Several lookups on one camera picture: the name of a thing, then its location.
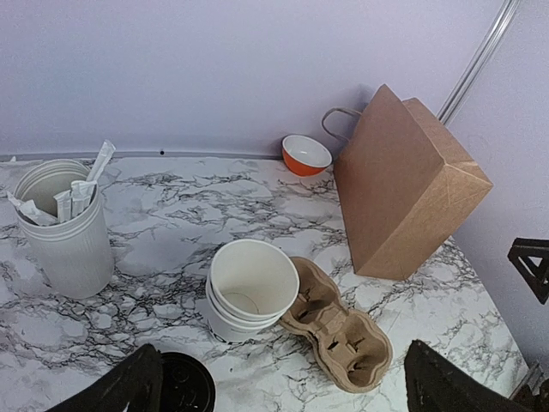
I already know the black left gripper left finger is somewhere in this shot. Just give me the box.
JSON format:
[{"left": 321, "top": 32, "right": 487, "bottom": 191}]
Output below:
[{"left": 51, "top": 343, "right": 163, "bottom": 412}]

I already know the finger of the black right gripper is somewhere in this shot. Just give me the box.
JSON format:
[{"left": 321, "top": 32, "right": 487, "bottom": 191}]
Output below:
[{"left": 507, "top": 238, "right": 548, "bottom": 305}]

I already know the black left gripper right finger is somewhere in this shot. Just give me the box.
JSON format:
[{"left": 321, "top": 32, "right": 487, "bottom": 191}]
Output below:
[{"left": 404, "top": 340, "right": 526, "bottom": 412}]

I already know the white paper coffee cup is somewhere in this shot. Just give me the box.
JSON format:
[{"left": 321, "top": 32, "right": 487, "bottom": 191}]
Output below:
[{"left": 208, "top": 239, "right": 300, "bottom": 321}]

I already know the black lid stack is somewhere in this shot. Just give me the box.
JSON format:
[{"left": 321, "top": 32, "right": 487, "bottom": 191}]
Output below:
[{"left": 160, "top": 352, "right": 216, "bottom": 412}]

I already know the brown cardboard cup carrier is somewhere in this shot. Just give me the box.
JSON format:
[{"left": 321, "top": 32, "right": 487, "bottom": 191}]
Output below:
[{"left": 280, "top": 257, "right": 393, "bottom": 393}]

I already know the brown paper bag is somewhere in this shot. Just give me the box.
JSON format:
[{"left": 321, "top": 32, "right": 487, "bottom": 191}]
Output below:
[{"left": 334, "top": 85, "right": 493, "bottom": 281}]

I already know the white ribbed canister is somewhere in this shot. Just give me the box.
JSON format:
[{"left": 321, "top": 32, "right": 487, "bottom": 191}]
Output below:
[{"left": 14, "top": 160, "right": 115, "bottom": 299}]

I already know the white sugar packet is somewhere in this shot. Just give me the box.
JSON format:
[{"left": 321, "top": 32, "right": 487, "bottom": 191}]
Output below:
[{"left": 71, "top": 180, "right": 97, "bottom": 218}]

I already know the white wrapped stir stick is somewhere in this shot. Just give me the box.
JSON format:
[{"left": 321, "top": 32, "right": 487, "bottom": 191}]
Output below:
[{"left": 86, "top": 139, "right": 116, "bottom": 182}]

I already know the orange white bowl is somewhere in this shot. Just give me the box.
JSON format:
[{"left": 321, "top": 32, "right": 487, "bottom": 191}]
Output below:
[{"left": 281, "top": 134, "right": 333, "bottom": 177}]

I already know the aluminium frame post right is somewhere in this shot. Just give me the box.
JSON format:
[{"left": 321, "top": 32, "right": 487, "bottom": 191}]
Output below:
[{"left": 437, "top": 0, "right": 521, "bottom": 125}]

